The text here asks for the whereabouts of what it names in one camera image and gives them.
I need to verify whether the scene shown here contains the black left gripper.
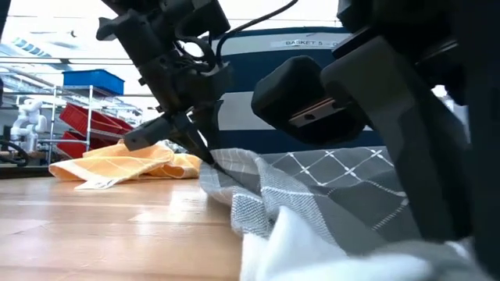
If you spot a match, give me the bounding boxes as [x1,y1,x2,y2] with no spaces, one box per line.
[95,0,234,164]

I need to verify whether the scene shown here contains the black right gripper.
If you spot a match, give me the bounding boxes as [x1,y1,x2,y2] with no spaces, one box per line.
[337,0,500,105]

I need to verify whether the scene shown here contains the orange checked kitchen towel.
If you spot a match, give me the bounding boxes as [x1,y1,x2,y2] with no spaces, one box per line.
[48,140,202,191]

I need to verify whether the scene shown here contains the navy white striped fabric basket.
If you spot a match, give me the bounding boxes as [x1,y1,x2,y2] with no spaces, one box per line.
[209,26,386,155]

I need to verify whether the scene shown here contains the grey checked kitchen towel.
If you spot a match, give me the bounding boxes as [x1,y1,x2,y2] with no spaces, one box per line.
[198,147,493,281]

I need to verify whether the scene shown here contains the red bins on rack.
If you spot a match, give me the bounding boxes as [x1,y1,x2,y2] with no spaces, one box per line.
[38,84,144,165]

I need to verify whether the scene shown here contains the blue plastic bin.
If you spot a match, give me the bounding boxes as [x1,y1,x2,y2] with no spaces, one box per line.
[62,69,125,96]

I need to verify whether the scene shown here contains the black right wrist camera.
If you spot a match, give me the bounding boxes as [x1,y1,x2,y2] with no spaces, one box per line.
[252,54,368,145]

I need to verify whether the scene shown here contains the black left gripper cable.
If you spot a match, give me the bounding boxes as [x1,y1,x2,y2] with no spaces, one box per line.
[214,0,300,63]

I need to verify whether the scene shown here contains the black hose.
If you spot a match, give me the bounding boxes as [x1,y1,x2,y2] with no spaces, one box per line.
[0,139,30,168]

